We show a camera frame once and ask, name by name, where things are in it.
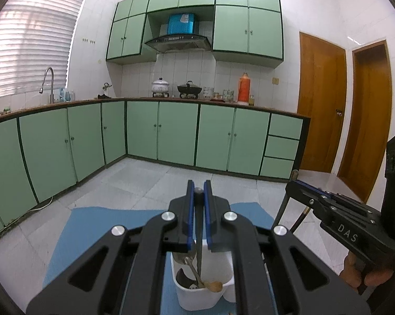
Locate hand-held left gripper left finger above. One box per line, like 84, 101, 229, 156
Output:
26, 179, 198, 315

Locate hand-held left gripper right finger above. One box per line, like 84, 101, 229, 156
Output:
203, 179, 372, 315

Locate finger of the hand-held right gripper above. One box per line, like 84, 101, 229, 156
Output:
299, 184, 380, 217
285, 180, 340, 225

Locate metal spoon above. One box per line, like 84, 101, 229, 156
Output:
194, 187, 204, 278

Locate black chopstick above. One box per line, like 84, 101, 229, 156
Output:
290, 206, 309, 234

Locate white utensil holder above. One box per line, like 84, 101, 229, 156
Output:
170, 251, 236, 312

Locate person's right hand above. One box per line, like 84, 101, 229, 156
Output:
340, 251, 395, 291

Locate grey spoon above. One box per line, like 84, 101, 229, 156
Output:
184, 251, 206, 287

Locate black spoon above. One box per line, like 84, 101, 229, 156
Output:
176, 267, 200, 289

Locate wooden spoon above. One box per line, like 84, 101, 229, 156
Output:
202, 280, 223, 292

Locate wooden door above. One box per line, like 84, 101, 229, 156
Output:
336, 39, 392, 204
297, 31, 347, 174

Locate green base cabinets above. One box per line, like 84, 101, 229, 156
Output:
0, 97, 311, 237

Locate blue table mat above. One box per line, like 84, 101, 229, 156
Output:
42, 202, 277, 315

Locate black wok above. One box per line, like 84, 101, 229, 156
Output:
177, 81, 203, 94

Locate orange thermos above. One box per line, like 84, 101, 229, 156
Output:
238, 72, 253, 103

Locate white cooking pot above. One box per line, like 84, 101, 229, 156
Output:
152, 77, 170, 93

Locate range hood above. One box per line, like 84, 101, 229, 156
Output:
144, 34, 212, 54

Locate metal kitchen faucet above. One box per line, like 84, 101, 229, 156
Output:
38, 67, 55, 104

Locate blue box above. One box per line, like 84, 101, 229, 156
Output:
167, 13, 198, 35

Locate white window blind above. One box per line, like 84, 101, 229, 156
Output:
0, 0, 88, 99

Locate white floor cable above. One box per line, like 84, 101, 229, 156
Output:
27, 195, 54, 212

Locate green wall cabinets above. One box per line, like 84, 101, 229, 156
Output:
106, 0, 284, 69

